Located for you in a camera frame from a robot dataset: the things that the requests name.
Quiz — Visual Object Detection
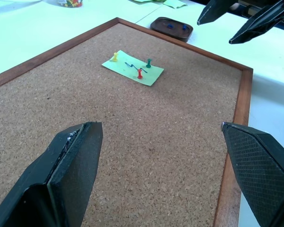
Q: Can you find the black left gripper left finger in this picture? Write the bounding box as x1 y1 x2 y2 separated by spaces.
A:
0 122 103 227

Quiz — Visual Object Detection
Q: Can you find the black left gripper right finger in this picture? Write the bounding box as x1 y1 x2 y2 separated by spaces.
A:
221 122 284 227

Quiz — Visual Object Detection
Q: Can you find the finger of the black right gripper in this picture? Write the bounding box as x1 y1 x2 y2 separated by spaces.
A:
197 0 239 26
228 0 284 45

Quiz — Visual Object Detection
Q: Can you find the wood framed cork board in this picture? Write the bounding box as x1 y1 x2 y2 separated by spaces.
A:
0 17 254 227

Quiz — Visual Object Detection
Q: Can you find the light green paper note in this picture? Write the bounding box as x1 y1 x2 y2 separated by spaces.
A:
101 50 165 87

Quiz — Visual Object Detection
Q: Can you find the jar of coloured pins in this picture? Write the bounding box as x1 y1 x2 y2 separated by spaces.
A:
56 0 83 8

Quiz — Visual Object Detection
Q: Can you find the dark brown wooden tray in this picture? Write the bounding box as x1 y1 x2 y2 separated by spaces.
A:
150 17 194 44

